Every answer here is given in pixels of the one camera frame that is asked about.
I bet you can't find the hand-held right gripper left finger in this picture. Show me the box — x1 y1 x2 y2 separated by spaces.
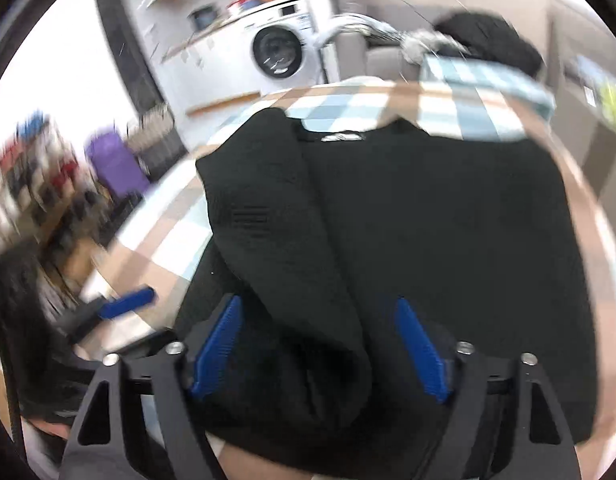
58 294 244 480

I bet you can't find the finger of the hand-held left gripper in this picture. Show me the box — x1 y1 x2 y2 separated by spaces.
58 285 159 341

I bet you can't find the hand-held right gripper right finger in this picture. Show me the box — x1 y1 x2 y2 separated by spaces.
393 296 584 480

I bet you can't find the black knit sweater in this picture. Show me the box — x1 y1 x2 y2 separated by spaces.
175 107 599 480

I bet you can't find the wooden shoe rack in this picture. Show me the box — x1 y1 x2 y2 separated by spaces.
0 115 104 261

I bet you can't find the purple bag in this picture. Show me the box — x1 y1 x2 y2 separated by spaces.
85 130 151 198

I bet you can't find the woven laundry basket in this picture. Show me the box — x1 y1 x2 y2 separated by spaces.
128 105 186 173

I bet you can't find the white base cabinet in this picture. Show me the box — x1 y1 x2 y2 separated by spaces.
160 25 261 116

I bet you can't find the checked tablecloth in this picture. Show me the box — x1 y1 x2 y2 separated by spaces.
78 77 616 441

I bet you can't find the teal checked cloth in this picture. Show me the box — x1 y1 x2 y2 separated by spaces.
420 57 556 121

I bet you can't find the white washing machine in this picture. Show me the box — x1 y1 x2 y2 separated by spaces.
240 0 324 93

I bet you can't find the grey sofa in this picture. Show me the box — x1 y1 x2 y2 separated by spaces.
333 35 424 83

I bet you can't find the grey garment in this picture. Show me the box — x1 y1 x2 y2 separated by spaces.
400 30 469 63

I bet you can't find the black jacket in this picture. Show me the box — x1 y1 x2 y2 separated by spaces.
433 12 546 76

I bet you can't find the light blue blanket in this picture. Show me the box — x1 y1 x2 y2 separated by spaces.
313 12 404 48

